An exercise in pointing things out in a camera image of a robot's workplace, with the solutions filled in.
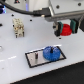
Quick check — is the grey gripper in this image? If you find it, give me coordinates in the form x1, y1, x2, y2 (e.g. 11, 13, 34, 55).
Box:
49, 0, 84, 37

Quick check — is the red gear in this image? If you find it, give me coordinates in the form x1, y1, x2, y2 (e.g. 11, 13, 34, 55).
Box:
61, 24, 72, 36

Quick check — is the blue gear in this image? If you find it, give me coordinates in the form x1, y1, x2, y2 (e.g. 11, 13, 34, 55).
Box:
43, 46, 61, 61

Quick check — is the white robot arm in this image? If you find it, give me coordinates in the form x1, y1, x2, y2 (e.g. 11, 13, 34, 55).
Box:
28, 0, 84, 36

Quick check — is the beige connector block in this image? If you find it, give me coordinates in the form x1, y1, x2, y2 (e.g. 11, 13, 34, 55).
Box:
13, 18, 24, 37

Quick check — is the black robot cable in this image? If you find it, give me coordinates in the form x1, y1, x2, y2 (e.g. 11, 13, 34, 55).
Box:
0, 0, 51, 17

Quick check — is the black-framed peg base plate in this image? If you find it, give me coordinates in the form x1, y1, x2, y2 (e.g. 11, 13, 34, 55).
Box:
25, 46, 66, 68

